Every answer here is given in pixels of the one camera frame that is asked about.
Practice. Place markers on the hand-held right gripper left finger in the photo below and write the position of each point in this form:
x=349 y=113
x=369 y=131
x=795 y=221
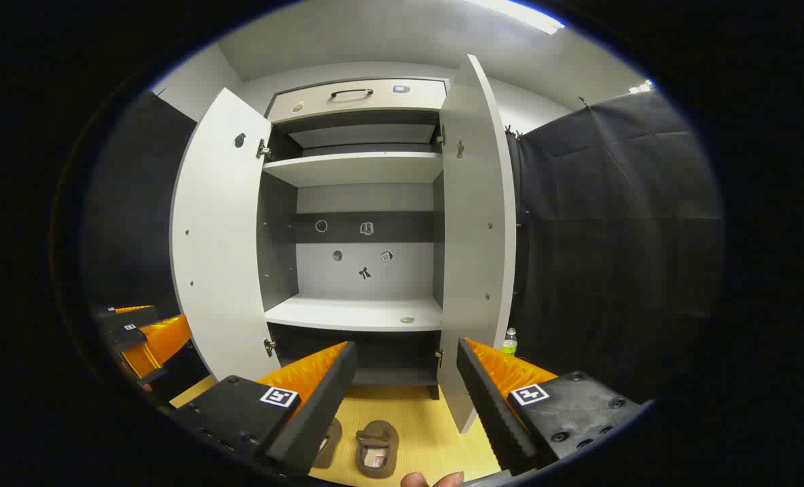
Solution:
x=320 y=412

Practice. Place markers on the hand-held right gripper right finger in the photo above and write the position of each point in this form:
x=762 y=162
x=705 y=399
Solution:
x=489 y=412

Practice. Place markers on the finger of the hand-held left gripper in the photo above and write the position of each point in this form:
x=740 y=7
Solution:
x=131 y=319
x=161 y=341

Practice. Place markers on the brown fuzzy shoe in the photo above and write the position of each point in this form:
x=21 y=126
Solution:
x=378 y=443
x=330 y=443

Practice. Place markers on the white shoe cabinet door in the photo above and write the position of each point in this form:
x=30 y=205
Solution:
x=222 y=237
x=473 y=223

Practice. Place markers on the white shoe cabinet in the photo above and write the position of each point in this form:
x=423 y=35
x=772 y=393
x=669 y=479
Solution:
x=364 y=270

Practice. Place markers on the white cabinet shelf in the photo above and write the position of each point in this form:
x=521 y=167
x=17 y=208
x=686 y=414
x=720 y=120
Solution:
x=347 y=312
x=354 y=168

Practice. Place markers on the beige cabinet drawer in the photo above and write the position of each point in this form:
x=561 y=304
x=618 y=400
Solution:
x=374 y=101

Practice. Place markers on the green plastic bottle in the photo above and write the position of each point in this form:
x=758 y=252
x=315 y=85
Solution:
x=510 y=343

